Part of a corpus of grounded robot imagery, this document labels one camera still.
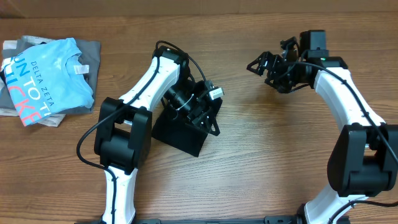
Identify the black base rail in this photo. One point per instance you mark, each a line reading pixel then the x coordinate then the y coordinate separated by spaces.
pixel 211 221

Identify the grey folded t-shirt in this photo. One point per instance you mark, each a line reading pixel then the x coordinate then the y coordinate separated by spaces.
pixel 90 56

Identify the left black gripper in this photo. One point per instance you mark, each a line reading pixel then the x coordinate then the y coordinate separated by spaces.
pixel 196 114

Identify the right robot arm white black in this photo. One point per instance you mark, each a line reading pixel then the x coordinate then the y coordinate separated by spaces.
pixel 363 162

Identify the black t-shirt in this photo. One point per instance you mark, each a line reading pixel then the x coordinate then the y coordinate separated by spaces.
pixel 176 133

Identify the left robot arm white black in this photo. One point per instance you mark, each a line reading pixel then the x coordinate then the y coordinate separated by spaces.
pixel 166 104

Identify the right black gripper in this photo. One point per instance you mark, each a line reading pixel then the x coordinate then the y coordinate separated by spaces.
pixel 277 69

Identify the light blue printed t-shirt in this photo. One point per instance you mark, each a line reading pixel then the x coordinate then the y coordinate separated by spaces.
pixel 47 79

